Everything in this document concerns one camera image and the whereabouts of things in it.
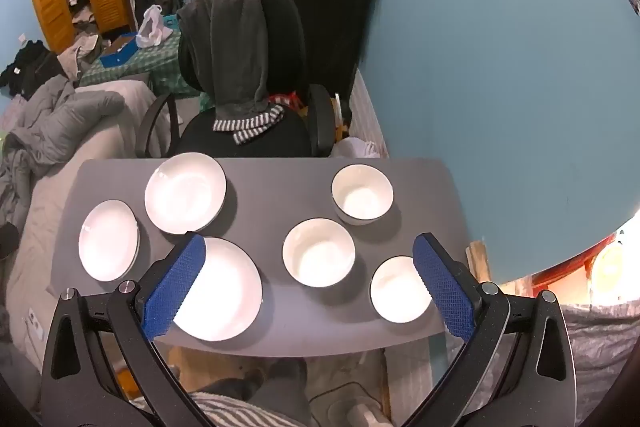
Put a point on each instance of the red box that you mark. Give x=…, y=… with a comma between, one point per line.
x=565, y=274

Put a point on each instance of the green checkered tablecloth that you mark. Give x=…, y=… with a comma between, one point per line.
x=160, y=67

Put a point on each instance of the teal cardboard box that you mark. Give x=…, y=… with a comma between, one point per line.
x=171, y=22

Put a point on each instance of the white ribbed bowl black rim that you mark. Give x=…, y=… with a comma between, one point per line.
x=319, y=252
x=362, y=197
x=397, y=292

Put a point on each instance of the white plastic bag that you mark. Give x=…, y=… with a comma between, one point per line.
x=149, y=32

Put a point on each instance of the dark grey hoodie striped cuffs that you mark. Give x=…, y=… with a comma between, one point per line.
x=235, y=57

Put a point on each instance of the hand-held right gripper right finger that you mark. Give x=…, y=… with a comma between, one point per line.
x=445, y=292

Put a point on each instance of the white plate black rim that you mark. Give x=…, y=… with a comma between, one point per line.
x=185, y=194
x=107, y=240
x=225, y=292

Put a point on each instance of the wooden board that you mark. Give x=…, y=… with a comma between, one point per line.
x=477, y=259

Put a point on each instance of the grey plastic sheet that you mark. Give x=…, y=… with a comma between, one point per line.
x=600, y=342

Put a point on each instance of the blue cardboard box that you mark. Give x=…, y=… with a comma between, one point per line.
x=120, y=56

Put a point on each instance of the grey duvet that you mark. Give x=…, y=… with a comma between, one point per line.
x=60, y=117

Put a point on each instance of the black office chair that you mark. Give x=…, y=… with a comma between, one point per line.
x=285, y=52

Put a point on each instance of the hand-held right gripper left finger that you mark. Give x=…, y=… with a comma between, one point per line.
x=175, y=287

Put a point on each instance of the grey clothes pile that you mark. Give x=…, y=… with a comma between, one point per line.
x=80, y=52

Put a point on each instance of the bed with grey sheet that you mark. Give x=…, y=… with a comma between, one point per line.
x=45, y=227

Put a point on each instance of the black clothes pile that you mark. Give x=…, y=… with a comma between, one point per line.
x=30, y=67

